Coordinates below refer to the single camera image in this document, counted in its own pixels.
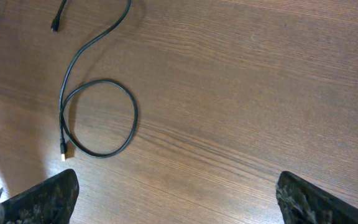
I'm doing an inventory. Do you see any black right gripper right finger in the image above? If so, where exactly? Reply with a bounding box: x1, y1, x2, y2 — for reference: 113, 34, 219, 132
276, 171, 358, 224

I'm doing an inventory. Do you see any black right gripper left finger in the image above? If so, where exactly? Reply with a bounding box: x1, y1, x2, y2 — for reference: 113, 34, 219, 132
0, 169, 79, 224

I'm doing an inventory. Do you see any black cable looped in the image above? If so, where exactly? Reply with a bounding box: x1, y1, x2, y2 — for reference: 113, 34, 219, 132
58, 0, 139, 162

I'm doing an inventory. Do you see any black cable small plug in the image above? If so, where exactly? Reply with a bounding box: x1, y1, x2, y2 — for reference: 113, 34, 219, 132
51, 0, 67, 32

